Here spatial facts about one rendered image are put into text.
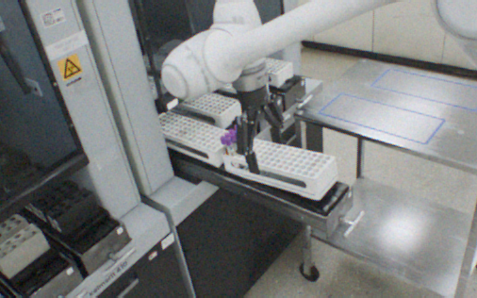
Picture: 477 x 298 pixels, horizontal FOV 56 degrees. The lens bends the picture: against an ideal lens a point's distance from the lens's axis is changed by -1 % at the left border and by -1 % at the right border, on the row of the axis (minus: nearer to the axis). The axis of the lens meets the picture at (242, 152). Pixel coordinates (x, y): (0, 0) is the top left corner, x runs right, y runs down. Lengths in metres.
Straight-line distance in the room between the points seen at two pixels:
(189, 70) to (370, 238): 1.12
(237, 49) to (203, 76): 0.09
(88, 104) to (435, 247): 1.27
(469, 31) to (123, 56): 0.83
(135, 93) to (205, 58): 0.38
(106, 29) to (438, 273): 1.29
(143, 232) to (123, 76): 0.41
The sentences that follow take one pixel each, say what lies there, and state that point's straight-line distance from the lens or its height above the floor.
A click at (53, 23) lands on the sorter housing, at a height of 1.29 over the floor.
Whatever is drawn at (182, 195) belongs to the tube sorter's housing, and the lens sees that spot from 1.34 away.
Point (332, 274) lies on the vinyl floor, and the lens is 2.03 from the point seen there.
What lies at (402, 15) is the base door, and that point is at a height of 0.39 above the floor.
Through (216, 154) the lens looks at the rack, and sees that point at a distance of 1.26.
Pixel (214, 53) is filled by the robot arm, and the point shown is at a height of 1.24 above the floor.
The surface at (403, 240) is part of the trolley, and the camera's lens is 1.80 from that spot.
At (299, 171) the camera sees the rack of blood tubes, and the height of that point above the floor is 0.88.
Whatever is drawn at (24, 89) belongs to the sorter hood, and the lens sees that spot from 1.04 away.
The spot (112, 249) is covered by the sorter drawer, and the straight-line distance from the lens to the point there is 1.22.
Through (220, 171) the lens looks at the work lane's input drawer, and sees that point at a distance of 1.27.
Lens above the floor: 1.58
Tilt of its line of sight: 35 degrees down
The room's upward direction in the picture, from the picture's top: 9 degrees counter-clockwise
